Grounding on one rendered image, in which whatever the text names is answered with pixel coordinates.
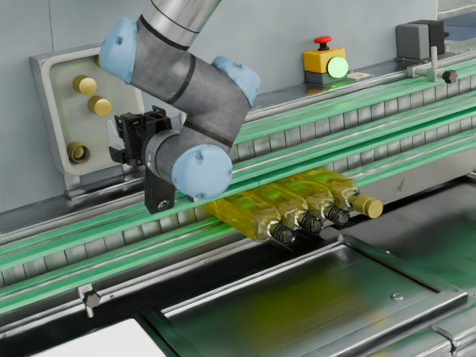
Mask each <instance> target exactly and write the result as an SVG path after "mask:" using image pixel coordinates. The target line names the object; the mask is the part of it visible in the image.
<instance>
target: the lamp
mask: <svg viewBox="0 0 476 357"><path fill-rule="evenodd" d="M326 68H327V74H328V75H329V76H331V77H342V76H344V75H345V74H346V73H347V70H348V64H347V62H346V60H345V59H343V58H340V57H332V58H330V59H329V61H328V62H327V67H326Z"/></svg>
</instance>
